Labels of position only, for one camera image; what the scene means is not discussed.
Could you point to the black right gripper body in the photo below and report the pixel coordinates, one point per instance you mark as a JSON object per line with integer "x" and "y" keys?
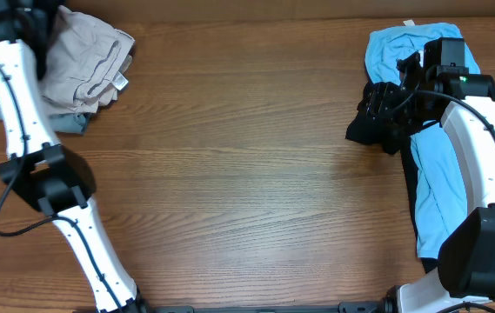
{"x": 387, "y": 99}

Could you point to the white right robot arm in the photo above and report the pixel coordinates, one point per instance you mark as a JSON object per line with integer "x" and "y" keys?
{"x": 464, "y": 105}

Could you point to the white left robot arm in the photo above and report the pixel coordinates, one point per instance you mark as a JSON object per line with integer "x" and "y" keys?
{"x": 49, "y": 177}

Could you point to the black garment under blue shirt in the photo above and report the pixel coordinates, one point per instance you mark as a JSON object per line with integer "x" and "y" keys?
{"x": 423, "y": 205}

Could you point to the light blue t-shirt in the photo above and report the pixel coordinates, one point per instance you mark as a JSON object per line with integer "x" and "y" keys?
{"x": 438, "y": 194}

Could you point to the folded beige garment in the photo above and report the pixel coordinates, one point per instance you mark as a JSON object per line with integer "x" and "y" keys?
{"x": 86, "y": 62}

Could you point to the folded light blue jeans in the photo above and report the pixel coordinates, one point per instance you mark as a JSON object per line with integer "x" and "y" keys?
{"x": 65, "y": 121}

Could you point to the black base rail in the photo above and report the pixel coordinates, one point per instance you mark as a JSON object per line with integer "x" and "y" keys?
{"x": 344, "y": 307}

